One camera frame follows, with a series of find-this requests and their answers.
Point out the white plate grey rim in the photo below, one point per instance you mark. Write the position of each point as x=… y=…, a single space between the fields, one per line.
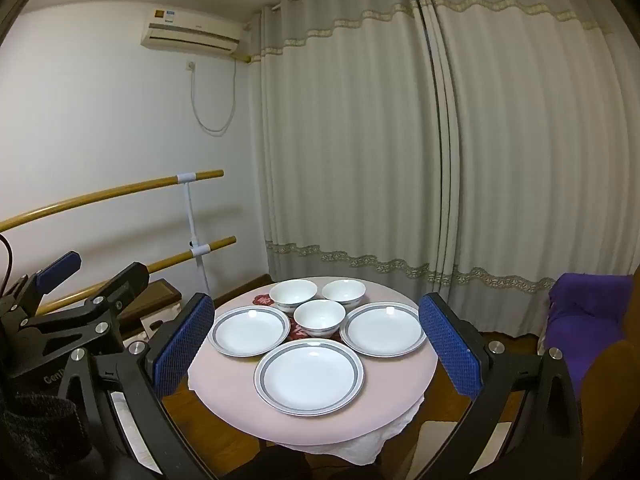
x=309 y=377
x=385 y=329
x=248 y=330

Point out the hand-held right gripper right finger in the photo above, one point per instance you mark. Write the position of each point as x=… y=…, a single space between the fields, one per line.
x=450 y=345

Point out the brown chair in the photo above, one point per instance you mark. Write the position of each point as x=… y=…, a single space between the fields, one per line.
x=612 y=360

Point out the round white table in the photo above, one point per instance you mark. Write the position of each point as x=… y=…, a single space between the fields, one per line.
x=225 y=390

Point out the purple cloth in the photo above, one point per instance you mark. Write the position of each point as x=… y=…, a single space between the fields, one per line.
x=585 y=305

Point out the white box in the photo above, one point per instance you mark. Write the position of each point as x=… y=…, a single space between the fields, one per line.
x=149 y=327

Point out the white tablecloth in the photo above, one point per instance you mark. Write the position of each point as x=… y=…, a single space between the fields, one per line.
x=350 y=452

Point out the white barre post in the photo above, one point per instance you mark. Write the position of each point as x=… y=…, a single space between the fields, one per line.
x=191 y=210

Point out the white air conditioner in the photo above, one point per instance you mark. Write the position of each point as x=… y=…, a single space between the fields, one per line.
x=190 y=30

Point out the brown wooden bench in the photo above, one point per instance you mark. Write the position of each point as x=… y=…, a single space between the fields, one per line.
x=160 y=292

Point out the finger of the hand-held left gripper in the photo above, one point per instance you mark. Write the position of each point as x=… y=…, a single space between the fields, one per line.
x=127 y=282
x=60 y=267

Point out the taped air conditioner pipe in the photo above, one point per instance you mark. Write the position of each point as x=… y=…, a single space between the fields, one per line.
x=245 y=58

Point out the white bowl grey band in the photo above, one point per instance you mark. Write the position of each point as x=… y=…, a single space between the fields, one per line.
x=293 y=294
x=343 y=292
x=319 y=316

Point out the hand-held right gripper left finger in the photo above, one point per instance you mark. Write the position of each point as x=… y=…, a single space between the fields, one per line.
x=182 y=345

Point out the wooden barre rail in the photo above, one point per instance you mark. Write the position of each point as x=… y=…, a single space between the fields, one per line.
x=100 y=194
x=175 y=259

